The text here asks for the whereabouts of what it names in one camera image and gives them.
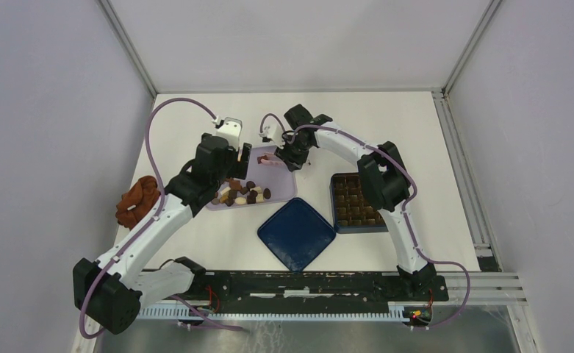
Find pink tongs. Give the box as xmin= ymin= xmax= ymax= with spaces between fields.
xmin=260 ymin=153 xmax=285 ymax=167

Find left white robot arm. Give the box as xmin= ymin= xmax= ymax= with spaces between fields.
xmin=73 ymin=133 xmax=252 ymax=339

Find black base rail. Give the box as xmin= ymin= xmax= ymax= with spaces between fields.
xmin=180 ymin=271 xmax=449 ymax=314

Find purple chocolate tray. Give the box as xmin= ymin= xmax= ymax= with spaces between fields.
xmin=206 ymin=146 xmax=297 ymax=211

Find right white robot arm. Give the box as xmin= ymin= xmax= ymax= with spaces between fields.
xmin=259 ymin=104 xmax=437 ymax=300

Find brown crumpled cloth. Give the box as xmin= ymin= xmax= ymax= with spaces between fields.
xmin=115 ymin=176 xmax=161 ymax=229

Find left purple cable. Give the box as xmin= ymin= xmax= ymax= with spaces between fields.
xmin=78 ymin=98 xmax=246 ymax=340

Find blue tin chocolate box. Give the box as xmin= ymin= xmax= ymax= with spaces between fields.
xmin=330 ymin=173 xmax=387 ymax=234

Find blue tin lid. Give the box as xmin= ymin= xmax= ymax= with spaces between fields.
xmin=256 ymin=197 xmax=336 ymax=273

